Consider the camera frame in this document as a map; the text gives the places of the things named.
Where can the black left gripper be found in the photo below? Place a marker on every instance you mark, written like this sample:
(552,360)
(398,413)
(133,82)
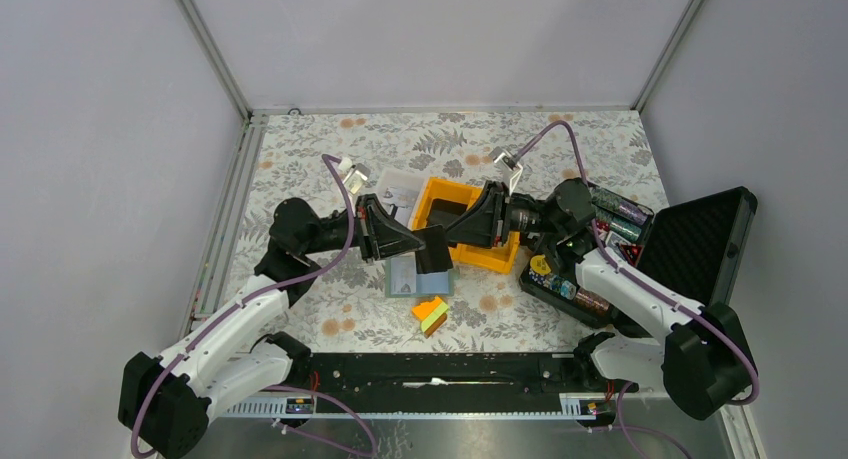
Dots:
(380,236)

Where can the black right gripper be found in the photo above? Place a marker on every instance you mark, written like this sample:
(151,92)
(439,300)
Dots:
(487,223)

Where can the green card holder wallet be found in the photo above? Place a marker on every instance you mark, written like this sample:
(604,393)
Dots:
(442,284)

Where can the black credit card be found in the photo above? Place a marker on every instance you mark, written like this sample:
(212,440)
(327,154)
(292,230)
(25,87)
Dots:
(444,212)
(435,256)

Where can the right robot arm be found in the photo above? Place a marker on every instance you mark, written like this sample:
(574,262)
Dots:
(697,354)

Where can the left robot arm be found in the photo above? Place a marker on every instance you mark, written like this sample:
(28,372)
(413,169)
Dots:
(168,400)

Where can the white plastic bin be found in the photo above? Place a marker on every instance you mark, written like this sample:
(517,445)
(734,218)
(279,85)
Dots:
(396,177)

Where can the yellow dealer button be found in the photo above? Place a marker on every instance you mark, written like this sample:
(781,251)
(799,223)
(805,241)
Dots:
(539,265)

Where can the orange green sticky notes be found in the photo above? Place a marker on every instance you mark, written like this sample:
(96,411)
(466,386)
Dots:
(431,314)

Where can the black poker chip case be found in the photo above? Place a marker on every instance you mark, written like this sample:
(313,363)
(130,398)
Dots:
(693,248)

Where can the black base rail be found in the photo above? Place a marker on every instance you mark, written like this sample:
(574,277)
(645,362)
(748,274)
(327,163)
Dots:
(453,384)

